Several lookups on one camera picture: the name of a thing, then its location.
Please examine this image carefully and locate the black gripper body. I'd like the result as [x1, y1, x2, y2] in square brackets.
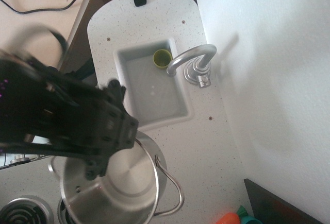
[79, 79, 139, 181]

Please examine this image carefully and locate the stainless steel pot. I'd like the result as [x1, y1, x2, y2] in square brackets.
[48, 131, 185, 223]

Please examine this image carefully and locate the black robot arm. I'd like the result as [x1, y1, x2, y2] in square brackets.
[1, 25, 138, 180]

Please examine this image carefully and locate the grey toy sink basin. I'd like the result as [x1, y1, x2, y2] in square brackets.
[113, 38, 193, 132]

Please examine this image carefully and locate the green plastic cup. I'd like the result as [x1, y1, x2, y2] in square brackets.
[153, 49, 172, 69]

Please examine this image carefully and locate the right stove burner coil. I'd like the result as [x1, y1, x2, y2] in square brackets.
[57, 199, 74, 224]

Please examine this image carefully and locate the stove burner coil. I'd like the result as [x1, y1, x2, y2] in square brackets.
[1, 195, 54, 224]
[57, 199, 74, 224]

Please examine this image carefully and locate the silver toy faucet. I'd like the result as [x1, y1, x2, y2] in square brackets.
[167, 44, 217, 88]

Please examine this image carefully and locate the left stove burner coil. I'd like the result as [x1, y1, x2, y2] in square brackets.
[1, 195, 54, 224]

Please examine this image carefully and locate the orange toy carrot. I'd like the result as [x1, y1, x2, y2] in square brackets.
[216, 213, 240, 224]

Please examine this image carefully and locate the teal plastic toy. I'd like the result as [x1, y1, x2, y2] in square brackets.
[236, 205, 262, 224]

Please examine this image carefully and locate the dark wooden board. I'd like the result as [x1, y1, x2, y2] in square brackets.
[244, 179, 322, 224]

